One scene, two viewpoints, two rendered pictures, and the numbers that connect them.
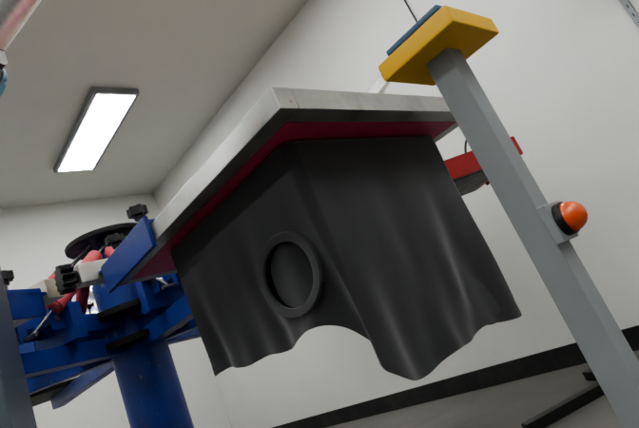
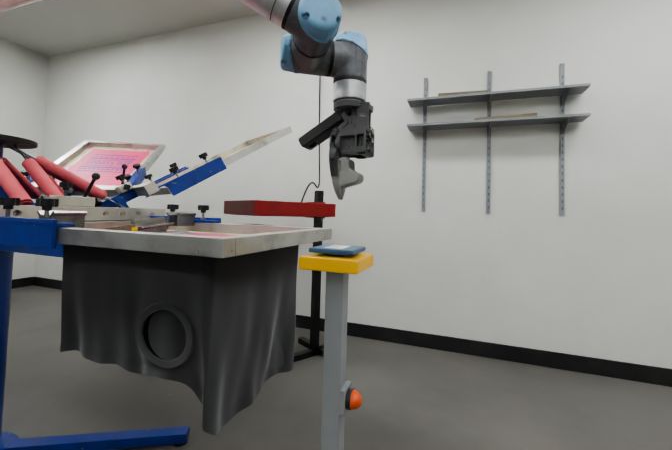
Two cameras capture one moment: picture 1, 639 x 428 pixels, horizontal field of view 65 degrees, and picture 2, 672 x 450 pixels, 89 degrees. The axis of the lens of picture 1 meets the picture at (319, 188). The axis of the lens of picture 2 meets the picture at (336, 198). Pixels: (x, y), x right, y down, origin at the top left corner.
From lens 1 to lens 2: 0.42 m
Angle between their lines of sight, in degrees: 27
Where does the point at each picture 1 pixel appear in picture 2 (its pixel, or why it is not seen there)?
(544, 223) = (339, 400)
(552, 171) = (342, 222)
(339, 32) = (268, 54)
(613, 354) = not seen: outside the picture
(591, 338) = not seen: outside the picture
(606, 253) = not seen: hidden behind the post
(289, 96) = (232, 246)
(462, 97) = (336, 303)
